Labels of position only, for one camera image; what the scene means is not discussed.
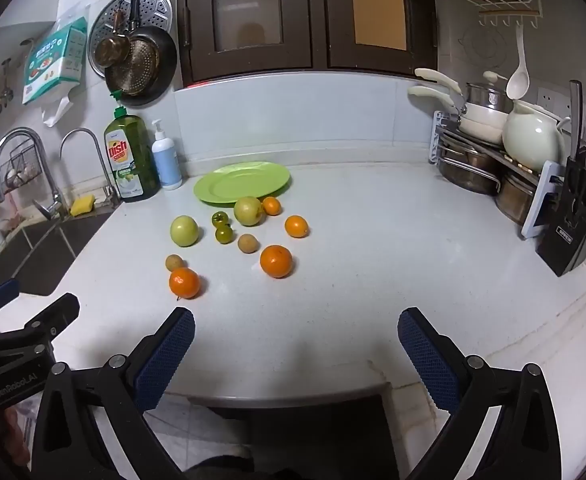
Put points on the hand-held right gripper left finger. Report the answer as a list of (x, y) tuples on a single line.
[(168, 355)]

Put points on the green apple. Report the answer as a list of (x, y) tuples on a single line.
[(184, 230)]

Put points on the small green tomato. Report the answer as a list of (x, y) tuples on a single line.
[(219, 218), (224, 235)]

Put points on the yellow-green apple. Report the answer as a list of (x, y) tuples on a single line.
[(248, 210)]

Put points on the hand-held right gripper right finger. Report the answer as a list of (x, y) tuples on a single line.
[(428, 360)]

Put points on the dark wooden cabinet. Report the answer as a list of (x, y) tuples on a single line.
[(318, 15)]

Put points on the brass colander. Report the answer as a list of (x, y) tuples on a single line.
[(143, 65)]

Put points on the metal pot rack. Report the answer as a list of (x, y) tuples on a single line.
[(435, 135)]

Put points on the perforated metal steamer tray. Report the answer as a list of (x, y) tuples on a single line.
[(150, 7)]

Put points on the chrome pull-down faucet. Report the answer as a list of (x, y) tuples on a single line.
[(20, 132)]

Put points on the large orange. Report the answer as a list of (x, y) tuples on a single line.
[(276, 261)]

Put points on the white ceramic pitcher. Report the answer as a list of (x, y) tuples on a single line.
[(530, 137)]

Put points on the black knife block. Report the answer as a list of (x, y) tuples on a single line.
[(568, 230)]

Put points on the kitchen sink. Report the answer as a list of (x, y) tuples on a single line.
[(43, 255)]

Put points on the yellow sponge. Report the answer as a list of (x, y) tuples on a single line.
[(83, 205)]

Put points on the small orange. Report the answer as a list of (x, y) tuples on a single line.
[(271, 205)]

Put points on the green plate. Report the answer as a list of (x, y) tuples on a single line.
[(243, 182)]

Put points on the chrome gooseneck faucet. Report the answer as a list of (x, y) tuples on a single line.
[(80, 131)]

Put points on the person's left hand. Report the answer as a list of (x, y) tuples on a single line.
[(10, 430)]

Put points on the small brown fruit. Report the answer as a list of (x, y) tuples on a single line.
[(248, 243), (174, 262)]

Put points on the green dish soap bottle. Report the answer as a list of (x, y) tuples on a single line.
[(130, 160)]

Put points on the teal white bag package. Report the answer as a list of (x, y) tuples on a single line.
[(53, 60)]

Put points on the stainless steel pot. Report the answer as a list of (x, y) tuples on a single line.
[(465, 170), (513, 197)]

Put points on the cream pan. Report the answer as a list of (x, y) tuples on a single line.
[(483, 127), (438, 76)]

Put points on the white wall outlet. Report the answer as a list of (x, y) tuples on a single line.
[(548, 100)]

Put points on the blue white pump bottle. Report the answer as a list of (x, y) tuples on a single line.
[(167, 165)]

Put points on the small copper saucepan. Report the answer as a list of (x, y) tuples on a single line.
[(110, 50)]

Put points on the white plastic bag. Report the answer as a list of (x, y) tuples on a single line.
[(58, 110)]

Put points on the white ladle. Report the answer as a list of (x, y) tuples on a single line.
[(518, 82)]

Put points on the stainless pot with lid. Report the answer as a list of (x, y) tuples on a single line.
[(488, 95)]

